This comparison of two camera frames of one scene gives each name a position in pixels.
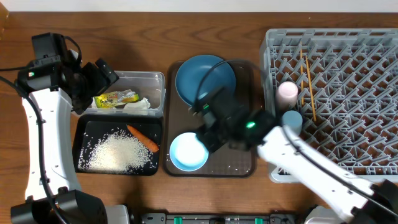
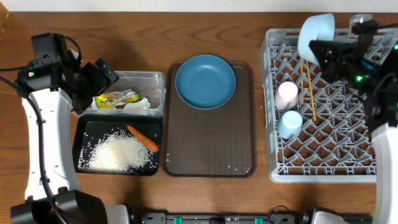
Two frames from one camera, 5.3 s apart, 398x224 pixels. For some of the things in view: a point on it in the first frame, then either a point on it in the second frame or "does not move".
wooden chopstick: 311,88 does not move
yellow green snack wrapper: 115,98 does not move
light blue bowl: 187,152 to 319,27
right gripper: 204,137 to 333,67
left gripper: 82,102 does not move
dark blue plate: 222,76 does not move
